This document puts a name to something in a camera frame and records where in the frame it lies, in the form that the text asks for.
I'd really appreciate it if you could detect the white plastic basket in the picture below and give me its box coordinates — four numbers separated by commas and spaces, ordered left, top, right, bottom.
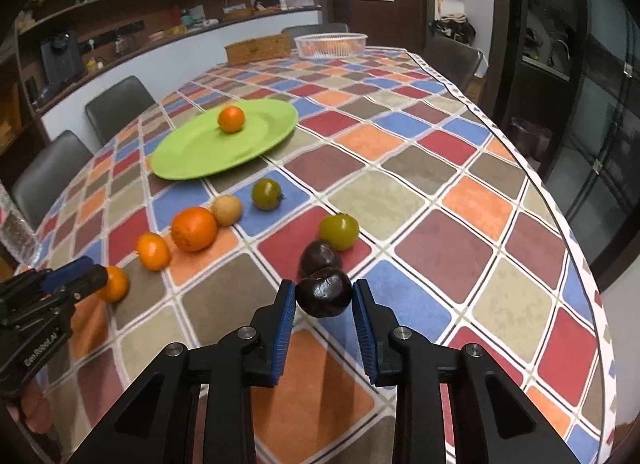
293, 32, 368, 60

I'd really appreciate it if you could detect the large orange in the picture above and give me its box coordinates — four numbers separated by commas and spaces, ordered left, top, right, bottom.
171, 207, 219, 252

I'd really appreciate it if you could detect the brown woven box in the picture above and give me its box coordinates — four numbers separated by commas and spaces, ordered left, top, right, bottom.
225, 34, 292, 65

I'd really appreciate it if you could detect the dark purple passion fruit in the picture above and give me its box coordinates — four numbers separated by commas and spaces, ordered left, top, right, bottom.
295, 268, 352, 318
298, 240, 343, 280

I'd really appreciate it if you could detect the person's left hand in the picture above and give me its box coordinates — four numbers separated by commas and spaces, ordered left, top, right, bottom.
7, 374, 58, 450

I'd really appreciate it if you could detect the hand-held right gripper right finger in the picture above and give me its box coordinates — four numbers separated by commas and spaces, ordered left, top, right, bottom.
351, 278, 583, 464

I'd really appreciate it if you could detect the rack with bags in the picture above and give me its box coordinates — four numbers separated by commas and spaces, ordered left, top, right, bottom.
429, 12, 476, 45

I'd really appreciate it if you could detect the grey dining chair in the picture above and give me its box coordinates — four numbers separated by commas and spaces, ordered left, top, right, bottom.
422, 34, 483, 92
85, 76, 157, 145
11, 130, 95, 227

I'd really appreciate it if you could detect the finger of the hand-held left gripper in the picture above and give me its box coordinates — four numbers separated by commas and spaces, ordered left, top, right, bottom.
40, 255, 98, 292
49, 265, 109, 305

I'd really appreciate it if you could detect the green plate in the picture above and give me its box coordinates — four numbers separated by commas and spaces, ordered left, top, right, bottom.
150, 98, 299, 181

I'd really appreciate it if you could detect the black coffee machine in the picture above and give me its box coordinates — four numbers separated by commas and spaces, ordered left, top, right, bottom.
40, 30, 83, 82

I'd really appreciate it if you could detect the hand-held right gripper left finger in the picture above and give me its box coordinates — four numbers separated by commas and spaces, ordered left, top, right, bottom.
67, 279, 297, 464

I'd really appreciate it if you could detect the green tomato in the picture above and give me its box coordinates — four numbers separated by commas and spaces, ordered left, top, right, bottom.
251, 178, 285, 211
319, 213, 359, 251

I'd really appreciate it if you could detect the glass sliding door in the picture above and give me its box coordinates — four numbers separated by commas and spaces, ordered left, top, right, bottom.
495, 0, 640, 290

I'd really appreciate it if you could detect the tan round fruit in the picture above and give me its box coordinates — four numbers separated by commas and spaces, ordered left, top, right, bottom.
212, 195, 244, 226

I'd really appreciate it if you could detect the colourful checked tablecloth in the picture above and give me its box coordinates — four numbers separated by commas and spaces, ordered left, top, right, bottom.
30, 47, 613, 464

